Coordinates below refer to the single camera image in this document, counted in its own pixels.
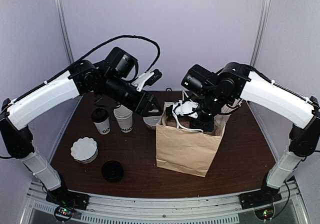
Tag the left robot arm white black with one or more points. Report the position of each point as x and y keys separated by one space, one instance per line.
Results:
x=107 y=77

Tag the right aluminium corner post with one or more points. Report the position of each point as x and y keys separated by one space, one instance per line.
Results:
x=264 y=14

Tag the left aluminium corner post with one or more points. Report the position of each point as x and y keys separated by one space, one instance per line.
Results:
x=64 y=31

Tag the brown paper bag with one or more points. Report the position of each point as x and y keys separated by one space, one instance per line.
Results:
x=184 y=151

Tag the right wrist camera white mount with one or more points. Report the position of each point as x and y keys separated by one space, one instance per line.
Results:
x=188 y=108

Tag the aluminium front rail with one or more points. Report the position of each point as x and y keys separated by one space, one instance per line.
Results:
x=222 y=209

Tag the white paper coffee cup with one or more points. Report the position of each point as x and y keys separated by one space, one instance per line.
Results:
x=102 y=125

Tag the white round ceramic bowl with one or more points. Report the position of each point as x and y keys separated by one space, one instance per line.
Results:
x=152 y=121

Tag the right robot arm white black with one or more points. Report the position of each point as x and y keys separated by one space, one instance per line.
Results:
x=243 y=82

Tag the white scalloped ceramic dish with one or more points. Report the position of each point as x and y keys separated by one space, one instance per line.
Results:
x=84 y=150

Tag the aluminium corner post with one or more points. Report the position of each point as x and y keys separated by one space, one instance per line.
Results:
x=64 y=31
x=264 y=14

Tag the bundle of white wrapped straws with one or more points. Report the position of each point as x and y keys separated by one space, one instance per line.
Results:
x=229 y=109

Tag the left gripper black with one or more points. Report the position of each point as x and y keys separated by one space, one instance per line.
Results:
x=147 y=106

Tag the stack of black lids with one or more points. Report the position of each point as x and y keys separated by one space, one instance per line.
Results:
x=112 y=171

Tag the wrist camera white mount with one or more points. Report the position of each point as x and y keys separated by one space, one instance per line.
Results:
x=146 y=79
x=188 y=108

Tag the black plastic cup lid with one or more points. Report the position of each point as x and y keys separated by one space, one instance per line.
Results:
x=99 y=115

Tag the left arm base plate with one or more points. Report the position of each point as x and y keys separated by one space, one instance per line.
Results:
x=68 y=199

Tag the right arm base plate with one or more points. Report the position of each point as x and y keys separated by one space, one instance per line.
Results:
x=261 y=197

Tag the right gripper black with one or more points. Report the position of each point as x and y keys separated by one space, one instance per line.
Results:
x=207 y=126

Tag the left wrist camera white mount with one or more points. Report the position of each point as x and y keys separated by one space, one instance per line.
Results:
x=146 y=79

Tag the stack of white paper cups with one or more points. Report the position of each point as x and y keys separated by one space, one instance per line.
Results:
x=124 y=118

